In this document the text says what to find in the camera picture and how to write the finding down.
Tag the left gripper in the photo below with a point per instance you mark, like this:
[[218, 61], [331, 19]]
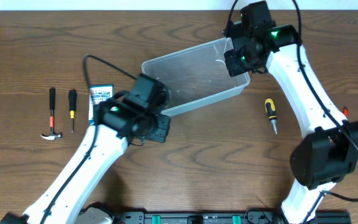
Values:
[[158, 135]]

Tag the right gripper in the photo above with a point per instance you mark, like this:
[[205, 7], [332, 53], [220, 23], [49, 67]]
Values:
[[234, 68]]

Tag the clear plastic container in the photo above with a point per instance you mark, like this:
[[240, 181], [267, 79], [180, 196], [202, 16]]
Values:
[[196, 76]]

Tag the stubby yellow black screwdriver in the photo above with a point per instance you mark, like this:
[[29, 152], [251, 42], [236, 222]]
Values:
[[271, 113]]

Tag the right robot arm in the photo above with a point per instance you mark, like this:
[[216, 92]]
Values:
[[329, 147]]

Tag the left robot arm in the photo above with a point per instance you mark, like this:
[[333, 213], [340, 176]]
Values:
[[128, 115]]

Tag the blue screw box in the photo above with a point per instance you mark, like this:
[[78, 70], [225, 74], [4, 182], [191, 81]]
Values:
[[97, 94]]

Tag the black yellow slim screwdriver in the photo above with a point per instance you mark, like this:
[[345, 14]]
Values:
[[72, 97]]

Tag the small claw hammer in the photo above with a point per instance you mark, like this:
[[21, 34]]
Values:
[[52, 135]]

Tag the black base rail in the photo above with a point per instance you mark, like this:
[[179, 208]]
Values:
[[95, 215]]

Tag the red handled pliers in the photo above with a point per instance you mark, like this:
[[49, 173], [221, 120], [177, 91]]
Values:
[[345, 111]]

